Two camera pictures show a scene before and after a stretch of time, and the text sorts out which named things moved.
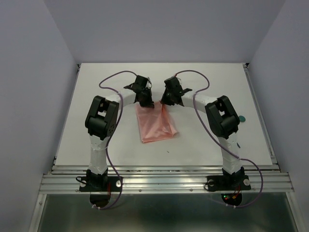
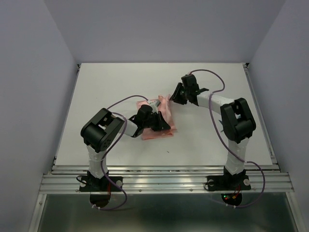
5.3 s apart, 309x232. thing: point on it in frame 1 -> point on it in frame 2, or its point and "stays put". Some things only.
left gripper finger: (150, 105) -> (161, 123)
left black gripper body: (145, 97) -> (152, 122)
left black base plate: (99, 183) stays put
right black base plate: (228, 182) stays put
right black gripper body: (171, 94) -> (186, 92)
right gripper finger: (166, 98) -> (177, 92)
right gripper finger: (169, 102) -> (182, 100)
